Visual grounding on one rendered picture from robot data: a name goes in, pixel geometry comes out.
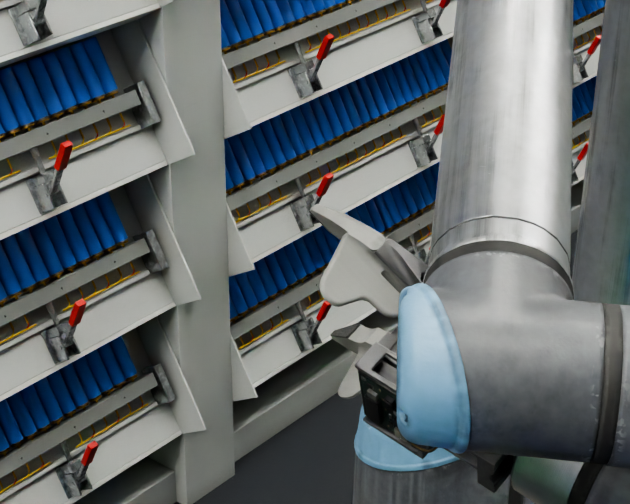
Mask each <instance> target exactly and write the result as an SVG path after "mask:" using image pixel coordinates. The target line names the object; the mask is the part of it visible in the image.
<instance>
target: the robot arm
mask: <svg viewBox="0 0 630 504"><path fill-rule="evenodd" d="M573 3H574V0H457V7H456V17H455V26H454V35H453V44H452V53H451V62H450V71H449V80H448V89H447V99H446V108H445V117H444V126H443V135H442V144H441V153H440V162H439V172H438V181H437V190H436V199H435V208H434V217H433V226H432V235H431V245H430V254H429V263H428V265H426V264H425V263H424V262H422V261H421V260H420V259H418V258H417V257H416V256H414V255H413V254H412V253H410V252H409V251H407V250H406V249H405V248H403V247H402V246H401V245H399V244H398V243H397V242H395V241H394V240H393V239H388V238H386V237H385V236H384V235H382V234H381V233H379V232H378V231H376V230H375V229H373V228H371V227H370V226H368V225H366V224H364V223H362V222H360V221H358V220H356V219H354V218H352V217H350V216H348V215H347V214H345V213H342V212H339V211H336V210H333V209H331V208H328V207H325V206H322V205H319V204H316V205H314V206H313V207H312V208H311V209H310V210H309V212H310V213H311V214H312V215H313V216H314V217H315V218H316V219H317V220H318V221H319V222H320V223H321V224H322V225H323V227H324V228H325V229H326V230H327V231H328V232H329V233H330V234H331V233H332V234H333V235H334V236H335V237H337V238H338V239H339V240H341V241H340V243H339V245H338V247H337V248H336V250H335V252H334V254H333V256H332V258H331V260H330V262H329V264H328V266H327V268H326V270H325V272H324V274H323V276H322V278H321V280H320V284H319V288H320V292H321V294H322V296H323V298H324V299H325V300H326V301H327V302H328V303H330V304H331V305H333V306H336V307H341V306H344V305H347V304H350V303H353V302H357V301H360V300H363V301H367V302H369V303H370V304H371V305H372V306H373V307H374V308H376V309H377V310H378V311H379V312H380V313H381V314H382V315H384V316H386V317H389V318H397V317H398V326H397V327H396V328H395V329H394V330H393V331H392V333H391V332H387V331H384V330H382V329H380V328H375V329H371V328H367V327H365V326H363V325H361V324H360V323H356V324H353V325H350V326H347V327H344V328H340V329H337V330H334V331H333V332H332V333H331V334H330V336H331V337H332V338H333V340H335V341H336V342H338V343H340V344H341V345H343V346H344V347H346V348H347V349H349V350H350V351H352V352H354V353H356V354H357V356H356V358H355V360H354V362H353V363H352V365H351V367H350V369H349V370H348V372H347V374H346V376H345V377H344V379H343V381H342V383H341V385H340V386H339V389H338V395H339V396H340V397H342V398H345V399H350V398H353V397H356V396H357V395H359V394H360V393H361V396H362V402H363V404H362V407H361V411H360V417H359V424H358V430H357V433H356V435H355V440H354V448H355V464H354V482H353V501H352V504H630V0H606V3H605V11H604V19H603V27H602V36H601V44H600V52H599V60H598V69H597V77H596V85H595V93H594V101H593V110H592V118H591V126H590V134H589V143H588V151H587V159H586V167H585V175H584V184H583V192H582V200H581V208H580V217H579V225H578V233H577V241H576V250H575V258H574V266H573V274H572V279H571V276H570V259H571V174H572V89H573Z"/></svg>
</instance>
